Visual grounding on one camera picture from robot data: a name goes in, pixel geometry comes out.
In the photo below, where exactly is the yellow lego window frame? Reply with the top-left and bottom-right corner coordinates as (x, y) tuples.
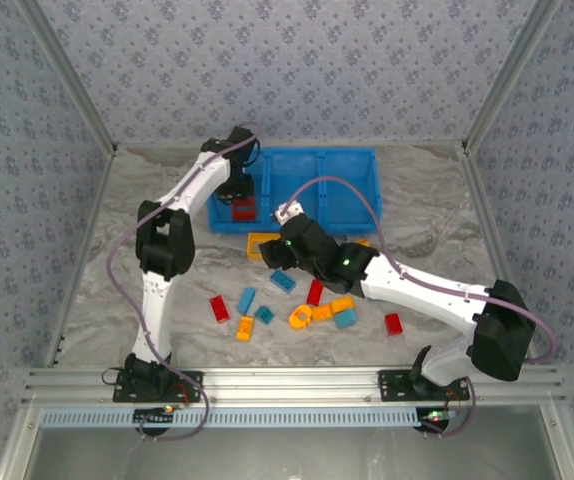
(246, 232), (281, 260)

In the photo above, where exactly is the blue long lego brick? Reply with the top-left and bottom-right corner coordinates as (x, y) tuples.
(269, 271), (297, 294)

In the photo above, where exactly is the red lego window frame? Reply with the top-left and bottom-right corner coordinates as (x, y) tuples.
(231, 197), (258, 222)

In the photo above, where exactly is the yellow round lego piece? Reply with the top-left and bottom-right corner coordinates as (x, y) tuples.
(288, 304), (314, 331)

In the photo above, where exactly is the blue three-compartment bin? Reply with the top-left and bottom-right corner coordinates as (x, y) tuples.
(206, 146), (384, 236)

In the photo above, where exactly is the grey metal lower tray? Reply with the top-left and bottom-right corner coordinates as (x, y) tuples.
(0, 404), (574, 480)

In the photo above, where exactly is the thin black left gripper cable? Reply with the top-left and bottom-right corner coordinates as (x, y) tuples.
(244, 134), (263, 174)

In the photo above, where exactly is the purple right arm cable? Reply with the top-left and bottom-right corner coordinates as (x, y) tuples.
(279, 176), (558, 440)

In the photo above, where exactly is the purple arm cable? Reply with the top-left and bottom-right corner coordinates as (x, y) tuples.
(279, 176), (558, 440)
(105, 121), (263, 444)

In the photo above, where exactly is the aluminium front frame rail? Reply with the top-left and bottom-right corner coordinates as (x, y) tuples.
(21, 366), (567, 406)

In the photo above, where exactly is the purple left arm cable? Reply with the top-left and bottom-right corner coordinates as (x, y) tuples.
(105, 121), (263, 444)

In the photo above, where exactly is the aluminium left side rail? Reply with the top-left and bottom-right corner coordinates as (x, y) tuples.
(44, 149), (118, 369)

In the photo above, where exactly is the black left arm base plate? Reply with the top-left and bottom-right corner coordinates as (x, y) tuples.
(112, 369), (204, 404)

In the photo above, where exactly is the light blue slotted cable duct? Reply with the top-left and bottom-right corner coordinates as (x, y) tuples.
(39, 407), (431, 430)

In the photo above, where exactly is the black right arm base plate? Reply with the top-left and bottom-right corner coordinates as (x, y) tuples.
(377, 368), (471, 404)

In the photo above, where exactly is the aluminium right side rail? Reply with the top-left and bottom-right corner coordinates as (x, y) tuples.
(456, 144), (538, 366)

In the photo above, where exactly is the aluminium left corner post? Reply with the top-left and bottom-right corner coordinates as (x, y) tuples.
(16, 0), (119, 157)

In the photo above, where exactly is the aluminium corner post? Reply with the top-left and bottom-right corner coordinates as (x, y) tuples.
(461, 0), (563, 151)
(16, 0), (119, 157)

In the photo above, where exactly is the aluminium right corner post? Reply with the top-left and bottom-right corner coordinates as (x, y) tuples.
(461, 0), (563, 151)

